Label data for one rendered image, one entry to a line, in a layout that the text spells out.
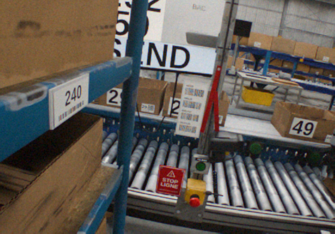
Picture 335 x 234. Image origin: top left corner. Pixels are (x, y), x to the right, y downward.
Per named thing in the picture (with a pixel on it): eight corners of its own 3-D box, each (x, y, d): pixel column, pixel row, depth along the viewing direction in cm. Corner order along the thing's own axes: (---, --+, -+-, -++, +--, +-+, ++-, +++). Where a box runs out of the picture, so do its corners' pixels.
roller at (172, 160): (171, 200, 98) (163, 206, 100) (180, 147, 148) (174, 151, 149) (164, 193, 98) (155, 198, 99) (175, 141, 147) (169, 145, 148)
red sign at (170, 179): (155, 192, 93) (159, 164, 89) (155, 190, 94) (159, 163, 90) (195, 199, 92) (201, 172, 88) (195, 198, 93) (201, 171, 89)
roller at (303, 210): (317, 221, 94) (307, 227, 95) (282, 163, 143) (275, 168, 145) (311, 215, 93) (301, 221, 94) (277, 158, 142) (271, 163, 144)
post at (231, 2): (173, 218, 96) (215, -13, 70) (174, 210, 101) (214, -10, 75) (201, 223, 95) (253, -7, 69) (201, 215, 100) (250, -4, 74)
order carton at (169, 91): (161, 117, 149) (164, 90, 144) (167, 104, 177) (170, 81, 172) (224, 128, 146) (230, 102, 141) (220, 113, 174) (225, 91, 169)
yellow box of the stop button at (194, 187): (183, 206, 85) (186, 190, 83) (184, 192, 93) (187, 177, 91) (222, 212, 84) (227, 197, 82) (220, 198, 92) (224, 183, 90)
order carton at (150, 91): (98, 106, 152) (100, 79, 147) (113, 95, 180) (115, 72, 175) (158, 117, 149) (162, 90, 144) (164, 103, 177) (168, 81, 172)
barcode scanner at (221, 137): (241, 166, 80) (245, 139, 77) (207, 165, 81) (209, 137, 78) (239, 157, 86) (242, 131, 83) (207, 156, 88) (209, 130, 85)
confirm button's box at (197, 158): (189, 173, 87) (193, 157, 85) (189, 168, 90) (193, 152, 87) (207, 176, 86) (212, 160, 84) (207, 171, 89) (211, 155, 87)
